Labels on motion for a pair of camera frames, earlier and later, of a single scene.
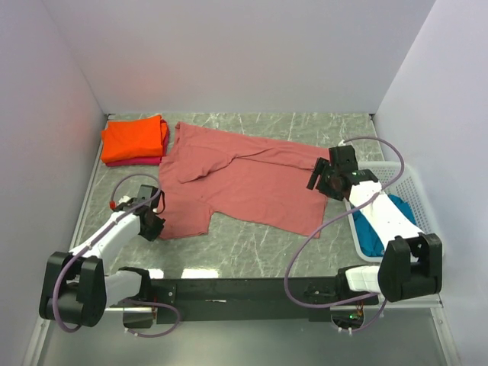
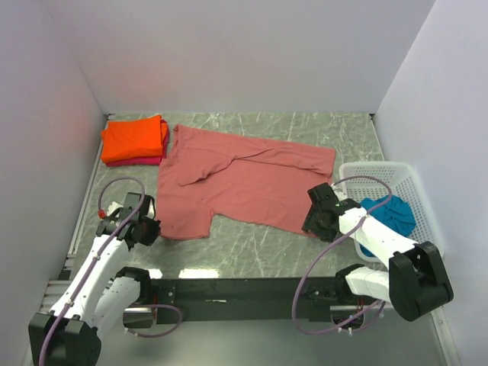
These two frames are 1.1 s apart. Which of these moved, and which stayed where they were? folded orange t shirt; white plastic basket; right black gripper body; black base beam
Moved: right black gripper body
Stayed: black base beam; folded orange t shirt; white plastic basket
